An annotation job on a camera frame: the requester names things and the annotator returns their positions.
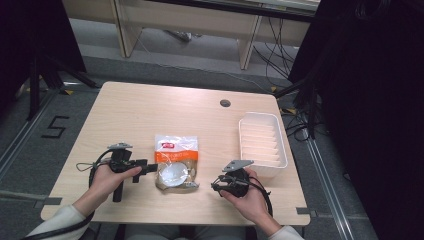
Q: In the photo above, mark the person's left hand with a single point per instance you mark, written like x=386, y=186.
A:
x=105, y=181

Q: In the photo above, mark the grey power strip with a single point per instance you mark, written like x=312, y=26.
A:
x=181, y=35

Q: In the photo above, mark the clear packet with orange label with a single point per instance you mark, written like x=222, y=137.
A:
x=176, y=156

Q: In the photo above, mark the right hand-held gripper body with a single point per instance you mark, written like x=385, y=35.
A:
x=238, y=185

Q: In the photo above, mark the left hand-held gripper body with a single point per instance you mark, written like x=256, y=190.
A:
x=120, y=161

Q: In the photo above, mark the white plastic basket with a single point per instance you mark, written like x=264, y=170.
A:
x=263, y=141

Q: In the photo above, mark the light wooden desk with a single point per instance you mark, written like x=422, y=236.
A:
x=186, y=20

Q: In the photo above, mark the black curtain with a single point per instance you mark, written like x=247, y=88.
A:
x=30, y=43
x=373, y=116

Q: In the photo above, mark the black metal stand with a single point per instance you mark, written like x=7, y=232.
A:
x=34, y=90
x=311, y=110

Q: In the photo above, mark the person's right hand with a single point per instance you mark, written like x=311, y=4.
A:
x=253, y=203

